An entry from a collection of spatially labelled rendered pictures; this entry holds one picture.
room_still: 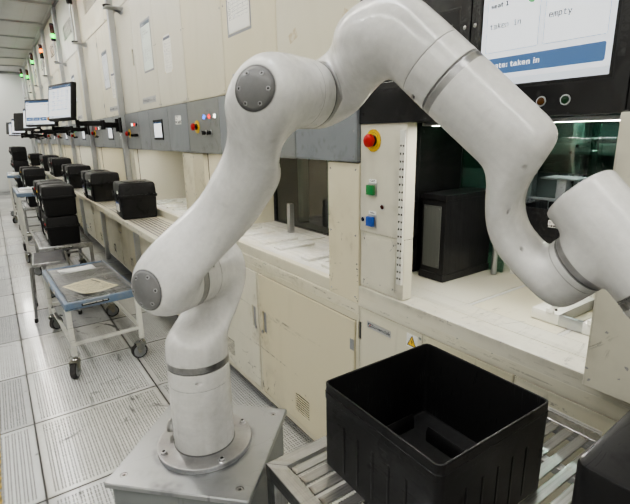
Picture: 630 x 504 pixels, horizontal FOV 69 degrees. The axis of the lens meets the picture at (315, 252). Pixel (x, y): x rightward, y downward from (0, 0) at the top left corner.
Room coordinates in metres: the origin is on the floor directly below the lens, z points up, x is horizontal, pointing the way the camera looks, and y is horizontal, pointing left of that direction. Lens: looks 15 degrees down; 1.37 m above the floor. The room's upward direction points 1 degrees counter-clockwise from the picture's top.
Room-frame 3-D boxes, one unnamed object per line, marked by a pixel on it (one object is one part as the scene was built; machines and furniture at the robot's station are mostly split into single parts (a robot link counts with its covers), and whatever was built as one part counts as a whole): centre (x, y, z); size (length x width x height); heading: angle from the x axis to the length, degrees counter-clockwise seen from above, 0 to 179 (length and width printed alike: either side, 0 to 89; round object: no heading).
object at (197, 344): (0.84, 0.22, 1.07); 0.19 x 0.12 x 0.24; 151
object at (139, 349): (2.92, 1.52, 0.24); 0.97 x 0.52 x 0.48; 37
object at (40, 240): (4.32, 2.46, 0.24); 0.94 x 0.53 x 0.48; 34
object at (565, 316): (1.15, -0.74, 0.89); 0.22 x 0.21 x 0.04; 125
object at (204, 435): (0.82, 0.23, 0.85); 0.19 x 0.19 x 0.18
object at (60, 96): (3.72, 1.76, 1.59); 0.50 x 0.41 x 0.36; 125
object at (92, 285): (2.76, 1.44, 0.47); 0.31 x 0.23 x 0.02; 56
